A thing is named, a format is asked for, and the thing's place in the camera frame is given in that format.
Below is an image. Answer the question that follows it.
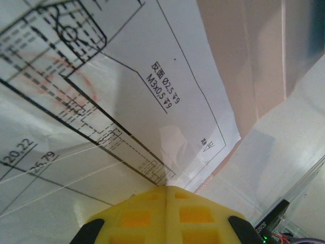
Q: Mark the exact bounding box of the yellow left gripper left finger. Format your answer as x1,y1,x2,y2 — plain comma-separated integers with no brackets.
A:
73,186,167,244

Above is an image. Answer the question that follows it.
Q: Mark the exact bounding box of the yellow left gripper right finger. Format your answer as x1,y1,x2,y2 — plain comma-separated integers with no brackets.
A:
166,186,265,244

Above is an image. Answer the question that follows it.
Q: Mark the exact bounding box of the white sheet with technical drawing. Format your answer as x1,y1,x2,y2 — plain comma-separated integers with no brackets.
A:
0,0,242,222

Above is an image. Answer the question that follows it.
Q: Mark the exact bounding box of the pink paper folder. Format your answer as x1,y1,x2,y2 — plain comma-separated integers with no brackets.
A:
185,0,312,194

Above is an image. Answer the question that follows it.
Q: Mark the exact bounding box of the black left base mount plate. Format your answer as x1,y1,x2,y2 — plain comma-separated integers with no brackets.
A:
253,199,291,237

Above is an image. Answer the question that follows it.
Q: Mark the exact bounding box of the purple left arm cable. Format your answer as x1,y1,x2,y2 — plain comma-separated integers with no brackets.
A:
279,235,325,244

